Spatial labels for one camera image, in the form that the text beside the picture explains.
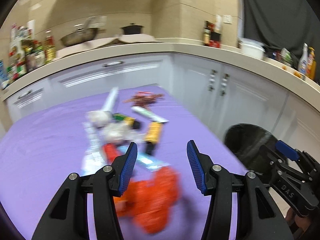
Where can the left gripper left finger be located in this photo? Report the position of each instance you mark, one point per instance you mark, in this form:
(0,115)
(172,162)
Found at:
(66,215)

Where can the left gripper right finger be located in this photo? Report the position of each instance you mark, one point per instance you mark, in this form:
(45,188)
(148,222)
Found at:
(258,216)

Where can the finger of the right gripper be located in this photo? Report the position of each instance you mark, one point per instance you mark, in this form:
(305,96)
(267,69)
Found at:
(286,150)

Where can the white blue snack packet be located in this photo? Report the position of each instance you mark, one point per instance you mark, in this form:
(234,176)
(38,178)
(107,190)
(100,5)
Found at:
(94,158)

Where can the red small bottle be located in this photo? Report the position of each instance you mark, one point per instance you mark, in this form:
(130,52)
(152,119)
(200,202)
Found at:
(110,152)

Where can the orange plastic bag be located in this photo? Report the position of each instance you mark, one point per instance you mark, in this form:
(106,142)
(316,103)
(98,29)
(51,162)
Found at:
(149,202)

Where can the light blue tube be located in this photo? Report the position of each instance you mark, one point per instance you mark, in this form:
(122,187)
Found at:
(147,161)

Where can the clear plastic bag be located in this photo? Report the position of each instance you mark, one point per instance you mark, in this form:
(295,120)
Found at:
(119,133)

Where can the white tissue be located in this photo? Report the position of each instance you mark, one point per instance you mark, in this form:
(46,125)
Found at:
(99,118)

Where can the long white tube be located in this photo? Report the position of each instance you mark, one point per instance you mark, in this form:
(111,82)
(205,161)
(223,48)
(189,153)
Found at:
(110,100)

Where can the yellow label bottle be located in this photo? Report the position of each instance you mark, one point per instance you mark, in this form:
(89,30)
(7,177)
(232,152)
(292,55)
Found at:
(152,137)

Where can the white green tube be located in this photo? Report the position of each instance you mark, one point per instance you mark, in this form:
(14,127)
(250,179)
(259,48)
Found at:
(149,114)

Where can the red checkered ribbon bow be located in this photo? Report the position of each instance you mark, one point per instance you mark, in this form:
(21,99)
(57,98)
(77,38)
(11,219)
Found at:
(144,99)

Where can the green label bottle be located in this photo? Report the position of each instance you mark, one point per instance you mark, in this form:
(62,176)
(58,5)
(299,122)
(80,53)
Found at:
(133,123)

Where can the black lined trash bin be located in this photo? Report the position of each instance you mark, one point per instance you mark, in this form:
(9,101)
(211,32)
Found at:
(245,140)

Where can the purple tablecloth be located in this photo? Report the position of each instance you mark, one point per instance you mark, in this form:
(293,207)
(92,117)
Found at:
(40,150)

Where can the orange dish soap bottle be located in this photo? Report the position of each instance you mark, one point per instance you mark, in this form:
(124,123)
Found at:
(311,67)

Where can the white spray bottle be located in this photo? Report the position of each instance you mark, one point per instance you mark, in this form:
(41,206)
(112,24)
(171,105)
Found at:
(303,62)

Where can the white stacked containers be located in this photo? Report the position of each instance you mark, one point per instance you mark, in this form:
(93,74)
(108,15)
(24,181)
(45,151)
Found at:
(252,48)

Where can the black box with snacks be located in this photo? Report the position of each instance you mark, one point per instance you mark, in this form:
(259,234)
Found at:
(215,35)

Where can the black curtain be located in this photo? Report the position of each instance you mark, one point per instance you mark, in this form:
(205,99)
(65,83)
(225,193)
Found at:
(283,24)

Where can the dark oil bottle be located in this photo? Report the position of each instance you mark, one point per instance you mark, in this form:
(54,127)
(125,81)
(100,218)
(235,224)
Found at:
(206,33)

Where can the cooking oil bottle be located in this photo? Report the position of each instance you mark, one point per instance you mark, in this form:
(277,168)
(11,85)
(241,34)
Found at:
(49,47)

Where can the seasoning shelf with bottles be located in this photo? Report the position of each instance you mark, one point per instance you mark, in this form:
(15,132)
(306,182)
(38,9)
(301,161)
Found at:
(25,53)

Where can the steel wok pan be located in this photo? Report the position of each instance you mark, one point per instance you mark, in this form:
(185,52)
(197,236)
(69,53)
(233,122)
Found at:
(81,35)

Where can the black casserole pot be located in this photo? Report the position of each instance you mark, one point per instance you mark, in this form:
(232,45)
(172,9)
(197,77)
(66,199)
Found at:
(132,29)

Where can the right cabinet door handle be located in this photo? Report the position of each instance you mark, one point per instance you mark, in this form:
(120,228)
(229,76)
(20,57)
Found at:
(224,84)

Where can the cabinet door handle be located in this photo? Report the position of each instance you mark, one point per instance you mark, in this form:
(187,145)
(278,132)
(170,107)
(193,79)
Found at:
(224,84)
(212,77)

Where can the left cabinet door handle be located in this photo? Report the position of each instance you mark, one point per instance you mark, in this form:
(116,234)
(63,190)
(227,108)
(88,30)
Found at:
(212,77)

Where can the small left drawer handle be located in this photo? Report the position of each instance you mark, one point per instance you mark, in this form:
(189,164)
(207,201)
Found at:
(24,94)

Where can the wall power socket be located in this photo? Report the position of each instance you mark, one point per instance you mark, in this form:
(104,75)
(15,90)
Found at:
(227,19)

